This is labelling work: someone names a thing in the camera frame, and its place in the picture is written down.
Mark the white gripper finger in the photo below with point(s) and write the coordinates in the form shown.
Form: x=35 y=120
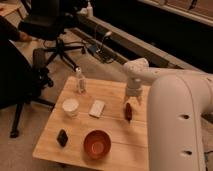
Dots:
x=139 y=100
x=126 y=98

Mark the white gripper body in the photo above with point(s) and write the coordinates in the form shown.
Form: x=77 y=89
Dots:
x=133 y=87

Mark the dark red pepper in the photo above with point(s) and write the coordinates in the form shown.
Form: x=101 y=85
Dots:
x=128 y=112

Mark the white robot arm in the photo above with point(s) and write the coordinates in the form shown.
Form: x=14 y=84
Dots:
x=176 y=101

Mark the person's hand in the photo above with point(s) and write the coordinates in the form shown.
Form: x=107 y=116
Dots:
x=24 y=37

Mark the white rectangular block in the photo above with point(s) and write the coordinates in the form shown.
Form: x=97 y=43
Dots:
x=97 y=108

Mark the wooden table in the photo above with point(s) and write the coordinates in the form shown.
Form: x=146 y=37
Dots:
x=90 y=129

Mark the clear plastic bottle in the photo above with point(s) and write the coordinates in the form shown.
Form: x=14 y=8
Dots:
x=80 y=81

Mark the orange bowl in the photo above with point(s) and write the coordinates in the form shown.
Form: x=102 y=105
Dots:
x=97 y=144

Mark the small black object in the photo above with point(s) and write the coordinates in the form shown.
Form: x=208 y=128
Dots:
x=62 y=137

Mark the white spray bottle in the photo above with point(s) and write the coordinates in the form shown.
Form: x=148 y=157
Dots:
x=89 y=9

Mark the black chair at left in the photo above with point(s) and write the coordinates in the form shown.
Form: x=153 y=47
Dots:
x=20 y=82

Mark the black office chair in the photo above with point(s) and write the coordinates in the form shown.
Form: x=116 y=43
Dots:
x=47 y=19

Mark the power strip with cables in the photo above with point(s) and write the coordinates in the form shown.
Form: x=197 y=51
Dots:
x=98 y=50

